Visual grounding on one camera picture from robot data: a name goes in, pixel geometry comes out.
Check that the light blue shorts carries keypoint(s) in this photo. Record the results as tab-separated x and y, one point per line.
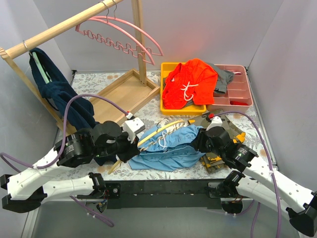
167	152

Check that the pink divided tray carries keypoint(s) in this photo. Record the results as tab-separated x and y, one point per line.
236	90

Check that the orange shorts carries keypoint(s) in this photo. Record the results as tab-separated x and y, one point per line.
171	95

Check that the camouflage shorts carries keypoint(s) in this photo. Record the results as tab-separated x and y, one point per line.
233	152

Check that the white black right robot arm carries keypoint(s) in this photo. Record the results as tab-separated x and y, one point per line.
253	177

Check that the grey shorts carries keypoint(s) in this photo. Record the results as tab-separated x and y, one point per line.
224	79

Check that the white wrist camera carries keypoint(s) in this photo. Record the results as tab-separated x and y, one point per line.
133	127
216	121

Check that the navy blue shorts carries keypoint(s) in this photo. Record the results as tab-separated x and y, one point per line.
59	92

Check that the front pink hanger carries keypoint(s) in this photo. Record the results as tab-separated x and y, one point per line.
138	51

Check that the red item in tray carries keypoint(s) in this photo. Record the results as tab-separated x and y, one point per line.
239	103

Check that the pink hanger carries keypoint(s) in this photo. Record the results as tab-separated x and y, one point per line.
134	31
138	51

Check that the floral table mat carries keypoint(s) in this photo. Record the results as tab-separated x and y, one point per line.
150	114

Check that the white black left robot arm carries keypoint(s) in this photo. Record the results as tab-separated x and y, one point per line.
29	189

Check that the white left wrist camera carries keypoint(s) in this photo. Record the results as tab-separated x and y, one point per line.
133	127

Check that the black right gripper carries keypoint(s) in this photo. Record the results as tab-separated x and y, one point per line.
198	143

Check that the rear pink hanger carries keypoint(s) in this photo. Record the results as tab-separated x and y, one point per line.
134	31

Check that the yellow plastic tray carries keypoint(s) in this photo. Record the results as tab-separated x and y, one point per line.
191	110

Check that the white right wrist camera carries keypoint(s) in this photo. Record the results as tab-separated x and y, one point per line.
216	121

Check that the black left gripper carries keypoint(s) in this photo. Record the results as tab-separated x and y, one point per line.
129	150

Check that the wooden clothes rack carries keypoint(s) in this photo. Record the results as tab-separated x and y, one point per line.
132	90

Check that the light green hanger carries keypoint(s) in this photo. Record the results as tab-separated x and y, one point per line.
39	72

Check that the yellow hanger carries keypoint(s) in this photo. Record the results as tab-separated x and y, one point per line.
118	162

